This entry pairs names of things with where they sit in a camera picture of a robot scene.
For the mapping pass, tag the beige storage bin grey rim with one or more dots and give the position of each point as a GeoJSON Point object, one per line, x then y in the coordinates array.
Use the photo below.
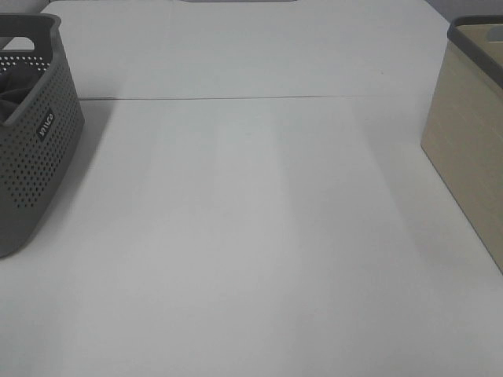
{"type": "Point", "coordinates": [463, 134]}

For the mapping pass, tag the grey perforated plastic basket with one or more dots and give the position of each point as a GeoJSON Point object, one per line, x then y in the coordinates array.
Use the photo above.
{"type": "Point", "coordinates": [39, 139]}

